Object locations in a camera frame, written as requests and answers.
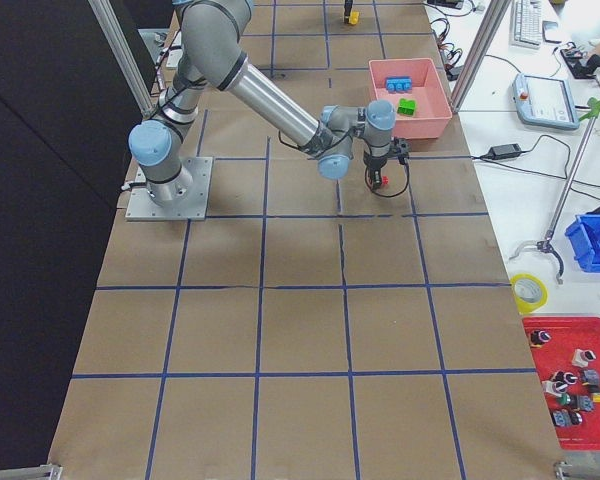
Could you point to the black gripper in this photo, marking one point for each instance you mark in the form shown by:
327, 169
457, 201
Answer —
373, 166

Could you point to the green toy block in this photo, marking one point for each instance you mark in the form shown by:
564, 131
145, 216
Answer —
406, 107

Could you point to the green handled grabber tool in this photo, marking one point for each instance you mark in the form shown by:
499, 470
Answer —
545, 244

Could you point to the pink plastic box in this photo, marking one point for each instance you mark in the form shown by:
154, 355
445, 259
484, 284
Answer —
432, 110

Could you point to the teach pendant tablet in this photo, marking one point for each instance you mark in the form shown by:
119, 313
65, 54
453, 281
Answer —
545, 102

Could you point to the black power adapter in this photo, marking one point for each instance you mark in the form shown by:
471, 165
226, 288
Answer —
504, 151

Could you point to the blue plastic bin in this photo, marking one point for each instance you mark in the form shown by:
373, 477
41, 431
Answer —
584, 236

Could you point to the yellow toy block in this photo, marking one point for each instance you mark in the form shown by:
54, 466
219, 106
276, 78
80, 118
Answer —
352, 18

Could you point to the brown paper table cover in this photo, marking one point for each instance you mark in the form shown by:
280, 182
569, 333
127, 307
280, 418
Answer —
307, 329

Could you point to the red plastic tray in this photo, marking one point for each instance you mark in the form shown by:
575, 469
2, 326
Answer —
566, 353

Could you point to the yellow tape roll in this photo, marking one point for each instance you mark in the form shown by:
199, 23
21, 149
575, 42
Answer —
529, 292

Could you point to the blue toy block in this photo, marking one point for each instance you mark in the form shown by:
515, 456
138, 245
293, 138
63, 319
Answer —
398, 84

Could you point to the white keyboard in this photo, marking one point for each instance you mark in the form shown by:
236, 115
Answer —
525, 24

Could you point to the aluminium frame post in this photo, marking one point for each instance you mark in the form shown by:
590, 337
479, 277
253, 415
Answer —
482, 41

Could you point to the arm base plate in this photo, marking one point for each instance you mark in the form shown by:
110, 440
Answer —
185, 198

